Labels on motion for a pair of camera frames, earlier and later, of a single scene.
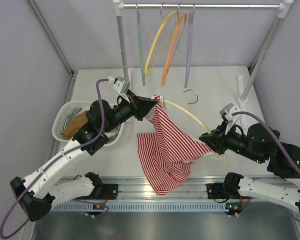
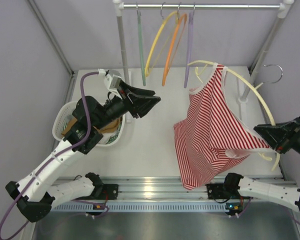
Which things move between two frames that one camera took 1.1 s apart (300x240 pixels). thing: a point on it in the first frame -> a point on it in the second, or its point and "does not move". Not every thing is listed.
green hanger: x=139 y=21 does not move
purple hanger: x=190 y=28 does not move
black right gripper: x=217 y=139 -> x=277 y=134
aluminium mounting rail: x=134 y=189 does not move
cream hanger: x=201 y=122 -> x=210 y=62
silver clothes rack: x=285 y=8 does not move
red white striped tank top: x=166 y=156 -> x=214 y=135
